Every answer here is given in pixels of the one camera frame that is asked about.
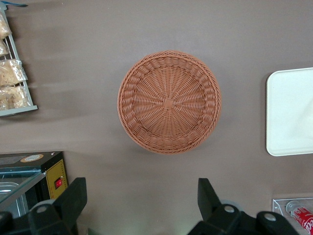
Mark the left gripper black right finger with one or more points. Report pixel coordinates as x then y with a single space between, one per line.
220 220

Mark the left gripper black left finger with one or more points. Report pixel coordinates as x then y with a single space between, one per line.
68 200

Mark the tray of wrapped pastries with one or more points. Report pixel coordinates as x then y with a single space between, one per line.
27 93

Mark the brown round wicker basket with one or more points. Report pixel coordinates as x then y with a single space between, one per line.
168 102

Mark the cream plastic tray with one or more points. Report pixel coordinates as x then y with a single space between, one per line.
291 112

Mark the steel pan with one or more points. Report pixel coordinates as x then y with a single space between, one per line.
9 195

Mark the clear acrylic bottle rack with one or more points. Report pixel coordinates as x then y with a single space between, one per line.
278 205

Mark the red cola bottle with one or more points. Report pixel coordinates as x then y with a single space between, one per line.
303 216

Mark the clear bagged pastry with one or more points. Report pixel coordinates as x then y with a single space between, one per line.
11 72
3 48
3 27
13 98

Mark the blue tape strip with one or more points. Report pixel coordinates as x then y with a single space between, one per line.
12 2

